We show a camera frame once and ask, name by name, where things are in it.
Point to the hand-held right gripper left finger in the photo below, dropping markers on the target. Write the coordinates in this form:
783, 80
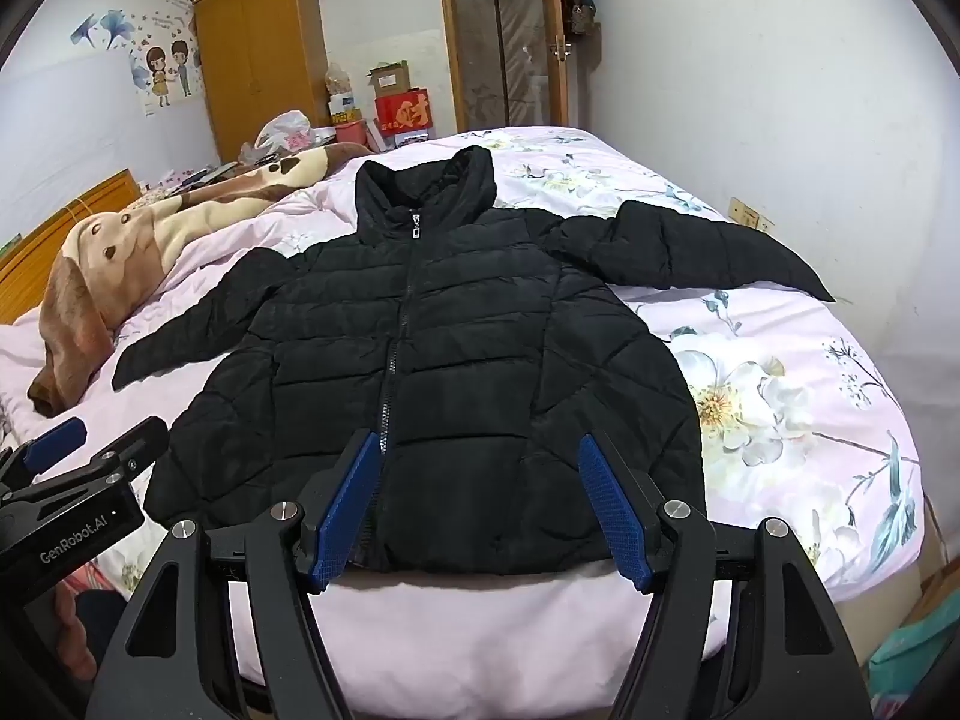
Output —
351, 514

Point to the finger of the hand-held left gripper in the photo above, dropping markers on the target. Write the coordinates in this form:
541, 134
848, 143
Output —
127, 448
54, 441

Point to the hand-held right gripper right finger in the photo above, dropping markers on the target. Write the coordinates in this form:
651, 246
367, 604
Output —
609, 514

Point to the black puffer jacket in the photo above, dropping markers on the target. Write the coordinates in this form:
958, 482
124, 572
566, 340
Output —
450, 360

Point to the person's left hand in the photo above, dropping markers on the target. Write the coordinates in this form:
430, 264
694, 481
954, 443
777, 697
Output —
73, 630

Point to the pink floral quilt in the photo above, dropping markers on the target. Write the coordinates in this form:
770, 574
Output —
780, 405

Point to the wooden headboard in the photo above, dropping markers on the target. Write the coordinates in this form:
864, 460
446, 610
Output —
52, 236

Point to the brown dog-print blanket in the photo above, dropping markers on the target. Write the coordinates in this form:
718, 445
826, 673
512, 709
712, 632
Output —
135, 240

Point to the teal box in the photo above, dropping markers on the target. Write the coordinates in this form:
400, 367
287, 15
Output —
915, 652

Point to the white plastic bag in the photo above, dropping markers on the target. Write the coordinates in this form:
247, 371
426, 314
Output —
283, 133

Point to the red gift box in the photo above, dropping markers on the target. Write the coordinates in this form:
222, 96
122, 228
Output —
403, 114

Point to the wooden wardrobe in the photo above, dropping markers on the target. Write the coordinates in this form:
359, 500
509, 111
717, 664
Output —
259, 60

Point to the cardboard box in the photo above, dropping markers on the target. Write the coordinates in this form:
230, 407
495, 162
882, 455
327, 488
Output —
390, 79

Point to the wooden door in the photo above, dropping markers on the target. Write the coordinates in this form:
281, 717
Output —
499, 37

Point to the wall socket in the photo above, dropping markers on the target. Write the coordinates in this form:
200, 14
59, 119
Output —
750, 216

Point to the cartoon wall sticker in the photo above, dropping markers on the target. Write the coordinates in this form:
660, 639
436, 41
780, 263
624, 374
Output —
161, 64

